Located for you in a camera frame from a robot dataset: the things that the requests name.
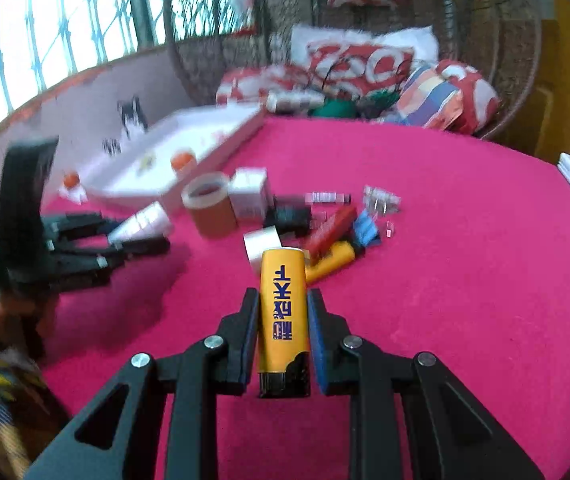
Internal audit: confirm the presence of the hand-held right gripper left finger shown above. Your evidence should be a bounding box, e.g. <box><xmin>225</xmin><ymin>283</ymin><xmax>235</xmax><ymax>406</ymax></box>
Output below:
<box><xmin>24</xmin><ymin>287</ymin><xmax>261</xmax><ymax>480</ymax></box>

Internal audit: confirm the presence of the striped orange blue cloth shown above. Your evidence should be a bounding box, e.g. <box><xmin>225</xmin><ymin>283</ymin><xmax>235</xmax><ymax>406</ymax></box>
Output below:
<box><xmin>397</xmin><ymin>65</ymin><xmax>460</xmax><ymax>128</ymax></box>

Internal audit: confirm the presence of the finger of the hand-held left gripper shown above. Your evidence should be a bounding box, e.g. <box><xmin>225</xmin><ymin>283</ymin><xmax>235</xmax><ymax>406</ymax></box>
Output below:
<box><xmin>40</xmin><ymin>211</ymin><xmax>119</xmax><ymax>242</ymax></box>
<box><xmin>50</xmin><ymin>237</ymin><xmax>172</xmax><ymax>291</ymax></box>

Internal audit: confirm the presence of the small white striped tube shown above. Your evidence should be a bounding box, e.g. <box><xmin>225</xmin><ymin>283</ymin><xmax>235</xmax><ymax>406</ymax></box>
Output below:
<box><xmin>305</xmin><ymin>191</ymin><xmax>352</xmax><ymax>204</ymax></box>

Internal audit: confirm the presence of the small white tapered container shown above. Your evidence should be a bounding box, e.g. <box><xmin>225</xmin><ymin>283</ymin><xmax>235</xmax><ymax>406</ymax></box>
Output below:
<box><xmin>108</xmin><ymin>201</ymin><xmax>173</xmax><ymax>246</ymax></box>

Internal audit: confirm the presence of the magenta tablecloth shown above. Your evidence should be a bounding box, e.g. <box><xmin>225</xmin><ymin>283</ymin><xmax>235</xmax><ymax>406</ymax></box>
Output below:
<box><xmin>40</xmin><ymin>115</ymin><xmax>570</xmax><ymax>480</ymax></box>

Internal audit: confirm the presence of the person's patterned clothing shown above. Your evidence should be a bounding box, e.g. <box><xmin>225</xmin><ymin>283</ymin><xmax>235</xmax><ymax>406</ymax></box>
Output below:
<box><xmin>0</xmin><ymin>337</ymin><xmax>72</xmax><ymax>480</ymax></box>

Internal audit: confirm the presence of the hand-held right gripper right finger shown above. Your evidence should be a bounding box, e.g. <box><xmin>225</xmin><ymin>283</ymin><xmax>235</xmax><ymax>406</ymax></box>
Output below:
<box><xmin>306</xmin><ymin>287</ymin><xmax>546</xmax><ymax>480</ymax></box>

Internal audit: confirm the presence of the pile of clear clips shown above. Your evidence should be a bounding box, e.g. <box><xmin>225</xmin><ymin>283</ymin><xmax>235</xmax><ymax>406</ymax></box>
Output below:
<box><xmin>362</xmin><ymin>185</ymin><xmax>401</xmax><ymax>212</ymax></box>

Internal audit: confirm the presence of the white pillow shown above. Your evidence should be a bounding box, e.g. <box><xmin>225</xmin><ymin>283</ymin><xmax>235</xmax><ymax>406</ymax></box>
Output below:
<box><xmin>290</xmin><ymin>24</ymin><xmax>440</xmax><ymax>68</ymax></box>

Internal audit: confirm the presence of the blue binder clip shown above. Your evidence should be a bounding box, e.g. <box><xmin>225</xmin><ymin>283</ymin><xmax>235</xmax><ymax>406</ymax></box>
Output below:
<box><xmin>352</xmin><ymin>210</ymin><xmax>382</xmax><ymax>248</ymax></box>

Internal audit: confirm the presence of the white tray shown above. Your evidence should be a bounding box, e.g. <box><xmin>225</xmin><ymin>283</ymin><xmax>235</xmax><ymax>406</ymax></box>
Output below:
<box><xmin>84</xmin><ymin>105</ymin><xmax>266</xmax><ymax>212</ymax></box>

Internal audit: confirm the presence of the small black object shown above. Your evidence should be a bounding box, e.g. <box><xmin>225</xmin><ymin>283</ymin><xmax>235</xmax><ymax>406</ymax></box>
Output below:
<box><xmin>265</xmin><ymin>195</ymin><xmax>313</xmax><ymax>237</ymax></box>

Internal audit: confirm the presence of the plain yellow lighter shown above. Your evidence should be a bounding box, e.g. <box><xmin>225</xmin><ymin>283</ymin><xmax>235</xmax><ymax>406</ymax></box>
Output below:
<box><xmin>305</xmin><ymin>240</ymin><xmax>357</xmax><ymax>283</ymax></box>

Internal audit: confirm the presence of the window with metal grille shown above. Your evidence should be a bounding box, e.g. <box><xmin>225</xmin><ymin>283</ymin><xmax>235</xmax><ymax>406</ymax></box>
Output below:
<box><xmin>0</xmin><ymin>0</ymin><xmax>261</xmax><ymax>156</ymax></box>

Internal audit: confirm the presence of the small white box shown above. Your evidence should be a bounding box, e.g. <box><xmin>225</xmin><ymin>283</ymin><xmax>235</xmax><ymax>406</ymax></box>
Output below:
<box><xmin>227</xmin><ymin>167</ymin><xmax>272</xmax><ymax>221</ymax></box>

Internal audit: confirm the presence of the yellow lighter with blue print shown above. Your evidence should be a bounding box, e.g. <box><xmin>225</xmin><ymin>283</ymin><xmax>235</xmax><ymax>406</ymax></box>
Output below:
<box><xmin>256</xmin><ymin>247</ymin><xmax>312</xmax><ymax>400</ymax></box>

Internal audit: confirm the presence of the green item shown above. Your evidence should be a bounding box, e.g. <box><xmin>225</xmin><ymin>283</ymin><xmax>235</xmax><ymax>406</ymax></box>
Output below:
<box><xmin>315</xmin><ymin>97</ymin><xmax>361</xmax><ymax>119</ymax></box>

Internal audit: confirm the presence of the white sheet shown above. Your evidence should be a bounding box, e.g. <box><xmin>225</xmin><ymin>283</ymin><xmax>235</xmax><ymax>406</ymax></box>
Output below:
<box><xmin>58</xmin><ymin>185</ymin><xmax>91</xmax><ymax>206</ymax></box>

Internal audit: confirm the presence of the black marker cube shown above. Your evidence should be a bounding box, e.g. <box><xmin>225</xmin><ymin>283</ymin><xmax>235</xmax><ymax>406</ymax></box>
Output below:
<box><xmin>118</xmin><ymin>96</ymin><xmax>147</xmax><ymax>138</ymax></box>

